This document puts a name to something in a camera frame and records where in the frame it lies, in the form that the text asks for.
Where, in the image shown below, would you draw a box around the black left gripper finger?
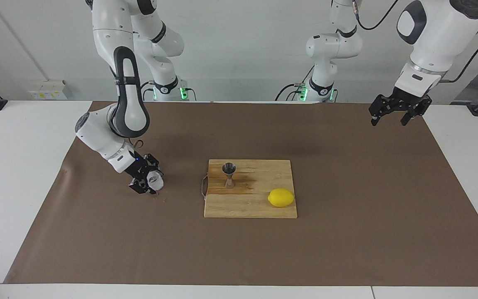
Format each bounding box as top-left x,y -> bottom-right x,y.
400,107 -> 429,127
368,95 -> 393,127

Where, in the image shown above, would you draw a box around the white wall socket box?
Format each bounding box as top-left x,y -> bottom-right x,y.
28,80 -> 69,101

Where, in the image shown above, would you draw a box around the wooden cutting board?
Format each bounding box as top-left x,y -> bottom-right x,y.
201,159 -> 298,219

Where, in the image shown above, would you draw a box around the small clear plastic cup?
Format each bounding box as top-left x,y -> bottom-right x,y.
147,172 -> 165,193

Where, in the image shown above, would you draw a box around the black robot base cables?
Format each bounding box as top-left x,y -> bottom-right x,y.
274,66 -> 340,103
139,78 -> 198,103

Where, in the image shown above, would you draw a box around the stainless steel jigger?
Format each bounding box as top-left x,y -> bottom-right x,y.
222,162 -> 237,190

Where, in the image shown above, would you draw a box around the yellow lemon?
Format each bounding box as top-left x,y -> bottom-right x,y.
268,188 -> 296,208

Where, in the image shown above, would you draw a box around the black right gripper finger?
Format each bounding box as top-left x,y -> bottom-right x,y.
129,179 -> 157,195
142,153 -> 164,175

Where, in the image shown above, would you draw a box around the brown paper table mat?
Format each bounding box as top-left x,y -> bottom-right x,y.
3,101 -> 478,287

